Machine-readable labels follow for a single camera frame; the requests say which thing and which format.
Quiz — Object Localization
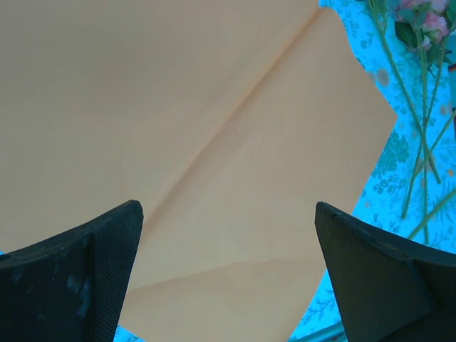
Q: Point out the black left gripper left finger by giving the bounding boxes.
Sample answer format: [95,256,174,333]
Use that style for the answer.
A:
[0,199,144,342]

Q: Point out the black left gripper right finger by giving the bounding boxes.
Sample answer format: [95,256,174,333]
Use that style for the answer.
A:
[314,201,456,342]

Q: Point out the artificial pink flower bunch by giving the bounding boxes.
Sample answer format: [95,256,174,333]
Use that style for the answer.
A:
[366,0,456,240]

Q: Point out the orange wrapping paper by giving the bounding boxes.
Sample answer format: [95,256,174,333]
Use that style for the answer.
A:
[0,0,399,342]

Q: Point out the floral patterned tablecloth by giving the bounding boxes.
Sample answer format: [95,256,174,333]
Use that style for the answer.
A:
[115,0,456,342]

